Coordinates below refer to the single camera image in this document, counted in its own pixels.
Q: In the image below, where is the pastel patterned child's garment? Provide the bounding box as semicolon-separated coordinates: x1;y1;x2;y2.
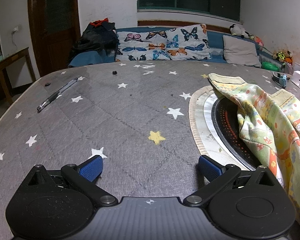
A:
207;73;300;232

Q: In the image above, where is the dark wooden door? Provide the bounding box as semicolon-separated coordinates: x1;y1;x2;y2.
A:
27;0;81;77

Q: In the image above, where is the clear black ballpoint pen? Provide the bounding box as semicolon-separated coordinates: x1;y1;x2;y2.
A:
37;77;78;112

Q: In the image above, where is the red cloth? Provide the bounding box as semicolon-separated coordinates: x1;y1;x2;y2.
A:
89;18;109;27

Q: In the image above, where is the wooden side table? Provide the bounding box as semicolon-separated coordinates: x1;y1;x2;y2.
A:
0;47;37;105

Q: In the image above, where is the black and white plush toy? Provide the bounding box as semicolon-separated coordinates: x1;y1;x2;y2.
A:
229;24;250;38

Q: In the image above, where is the grey star-print tablecloth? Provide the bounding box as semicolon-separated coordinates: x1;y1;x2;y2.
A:
0;60;300;240

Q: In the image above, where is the green plastic bag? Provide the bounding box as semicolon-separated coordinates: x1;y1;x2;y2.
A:
261;61;282;72

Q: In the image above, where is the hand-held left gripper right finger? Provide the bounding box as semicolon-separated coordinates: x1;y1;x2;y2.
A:
183;155;281;207

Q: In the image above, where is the pile of dark clothes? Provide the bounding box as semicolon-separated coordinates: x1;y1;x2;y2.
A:
72;21;119;53

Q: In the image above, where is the grey pillow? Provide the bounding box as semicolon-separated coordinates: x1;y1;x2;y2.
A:
222;35;262;68

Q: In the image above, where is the blue sofa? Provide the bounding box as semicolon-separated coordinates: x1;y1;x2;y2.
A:
68;26;283;68

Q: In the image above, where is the butterfly print pillow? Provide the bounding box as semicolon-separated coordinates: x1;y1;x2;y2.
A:
115;24;213;62

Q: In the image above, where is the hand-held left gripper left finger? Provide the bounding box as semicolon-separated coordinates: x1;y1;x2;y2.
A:
24;155;118;207

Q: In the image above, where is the round black heating plate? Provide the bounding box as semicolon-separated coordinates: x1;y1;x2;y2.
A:
211;96;263;172

